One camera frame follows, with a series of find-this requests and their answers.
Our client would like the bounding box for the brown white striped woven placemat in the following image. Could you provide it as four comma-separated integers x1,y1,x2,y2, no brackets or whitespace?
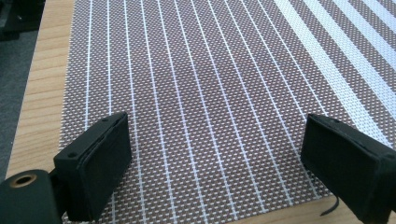
59,0,396,224

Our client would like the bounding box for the thin black wire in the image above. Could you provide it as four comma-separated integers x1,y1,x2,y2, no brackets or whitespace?
319,195,340,217

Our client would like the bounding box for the dark equipment base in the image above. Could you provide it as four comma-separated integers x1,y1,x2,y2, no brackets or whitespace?
0,0,47,41

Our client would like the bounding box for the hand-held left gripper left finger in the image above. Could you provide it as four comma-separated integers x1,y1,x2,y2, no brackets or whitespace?
53,111,133,222

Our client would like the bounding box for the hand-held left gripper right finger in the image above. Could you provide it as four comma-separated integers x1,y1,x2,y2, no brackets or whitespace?
300,113,396,224

